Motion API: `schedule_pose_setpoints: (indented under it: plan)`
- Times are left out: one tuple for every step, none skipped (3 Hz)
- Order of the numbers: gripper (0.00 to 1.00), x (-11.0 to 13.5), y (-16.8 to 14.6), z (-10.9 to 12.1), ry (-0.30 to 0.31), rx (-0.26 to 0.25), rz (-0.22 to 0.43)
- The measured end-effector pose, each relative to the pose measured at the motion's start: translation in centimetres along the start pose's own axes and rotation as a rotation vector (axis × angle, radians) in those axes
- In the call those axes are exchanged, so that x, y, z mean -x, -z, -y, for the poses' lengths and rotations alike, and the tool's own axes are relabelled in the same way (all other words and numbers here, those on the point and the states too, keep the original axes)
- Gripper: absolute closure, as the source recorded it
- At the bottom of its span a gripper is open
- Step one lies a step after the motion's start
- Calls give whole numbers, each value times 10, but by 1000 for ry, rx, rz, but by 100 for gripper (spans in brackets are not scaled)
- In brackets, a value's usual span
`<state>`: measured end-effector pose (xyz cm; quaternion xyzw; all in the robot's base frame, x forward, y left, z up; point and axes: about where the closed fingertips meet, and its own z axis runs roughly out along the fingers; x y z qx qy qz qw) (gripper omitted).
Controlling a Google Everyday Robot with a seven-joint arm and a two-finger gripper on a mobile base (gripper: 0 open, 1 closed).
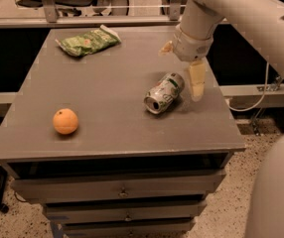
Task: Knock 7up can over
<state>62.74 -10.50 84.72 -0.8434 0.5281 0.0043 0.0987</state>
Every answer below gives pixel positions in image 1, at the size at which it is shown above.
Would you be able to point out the orange fruit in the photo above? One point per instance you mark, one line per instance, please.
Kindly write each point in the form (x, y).
(65, 121)

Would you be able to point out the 7up soda can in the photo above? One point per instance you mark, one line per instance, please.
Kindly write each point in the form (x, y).
(161, 96)

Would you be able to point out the grey metal railing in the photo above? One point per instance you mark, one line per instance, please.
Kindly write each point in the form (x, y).
(105, 12)

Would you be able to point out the grey drawer cabinet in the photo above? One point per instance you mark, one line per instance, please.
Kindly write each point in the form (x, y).
(168, 163)

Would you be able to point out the top drawer knob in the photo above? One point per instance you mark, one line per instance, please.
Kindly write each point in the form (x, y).
(123, 193)

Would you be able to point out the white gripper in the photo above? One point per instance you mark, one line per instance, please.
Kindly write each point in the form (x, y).
(191, 48)

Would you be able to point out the middle drawer knob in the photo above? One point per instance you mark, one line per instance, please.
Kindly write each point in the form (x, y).
(127, 218)

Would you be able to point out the green chip bag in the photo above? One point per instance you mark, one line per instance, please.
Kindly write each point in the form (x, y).
(89, 43)

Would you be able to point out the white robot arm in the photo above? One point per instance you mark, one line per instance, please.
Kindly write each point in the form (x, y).
(261, 23)

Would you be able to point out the drawer knob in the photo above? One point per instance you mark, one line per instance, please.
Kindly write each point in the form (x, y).
(127, 218)
(123, 193)

